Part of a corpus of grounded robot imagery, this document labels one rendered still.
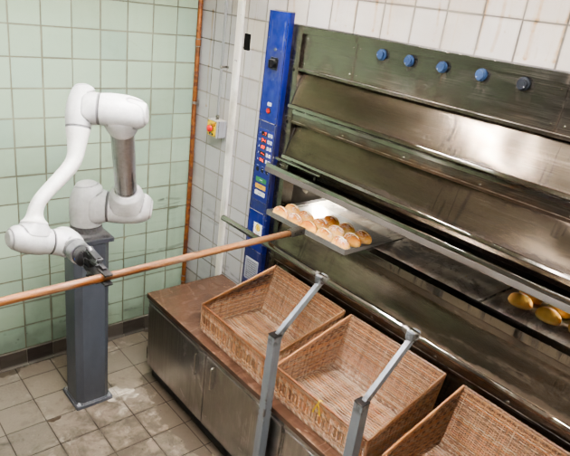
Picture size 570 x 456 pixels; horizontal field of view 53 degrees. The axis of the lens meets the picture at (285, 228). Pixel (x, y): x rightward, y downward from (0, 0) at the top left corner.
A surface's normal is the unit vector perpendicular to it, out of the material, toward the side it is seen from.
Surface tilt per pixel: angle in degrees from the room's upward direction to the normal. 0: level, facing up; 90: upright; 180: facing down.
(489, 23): 90
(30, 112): 90
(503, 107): 90
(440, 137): 70
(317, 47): 90
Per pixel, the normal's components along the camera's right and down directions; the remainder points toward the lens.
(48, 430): 0.12, -0.92
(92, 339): 0.65, 0.36
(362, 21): -0.76, 0.15
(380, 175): -0.67, -0.17
